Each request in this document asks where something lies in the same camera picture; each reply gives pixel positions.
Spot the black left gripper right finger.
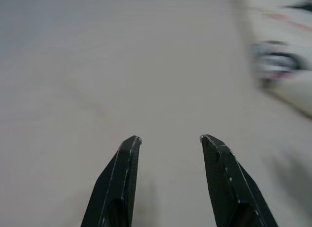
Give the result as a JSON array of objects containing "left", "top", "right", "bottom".
[{"left": 200, "top": 134, "right": 278, "bottom": 227}]

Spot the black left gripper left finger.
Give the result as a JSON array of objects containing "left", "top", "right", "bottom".
[{"left": 80, "top": 135, "right": 142, "bottom": 227}]

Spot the bed with cream sheet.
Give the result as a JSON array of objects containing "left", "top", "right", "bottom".
[{"left": 0, "top": 0, "right": 312, "bottom": 227}]

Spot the cream cartoon print blanket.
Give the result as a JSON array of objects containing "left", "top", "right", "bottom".
[{"left": 234, "top": 0, "right": 312, "bottom": 120}]

